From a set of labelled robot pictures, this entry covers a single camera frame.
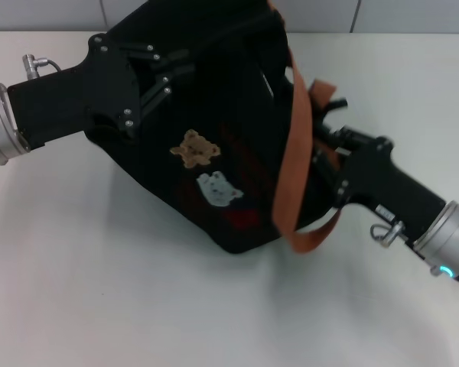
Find left gripper connector cable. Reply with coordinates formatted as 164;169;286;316
21;54;64;80

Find black food bag orange straps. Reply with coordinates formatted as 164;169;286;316
84;0;349;255

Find gripper connector cable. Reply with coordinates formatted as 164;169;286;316
369;219;443;277
21;54;64;80

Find right gripper connector cable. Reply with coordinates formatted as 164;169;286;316
369;219;443;277

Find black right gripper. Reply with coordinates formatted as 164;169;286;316
311;113;448;245

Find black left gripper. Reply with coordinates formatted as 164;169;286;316
6;33;197;151

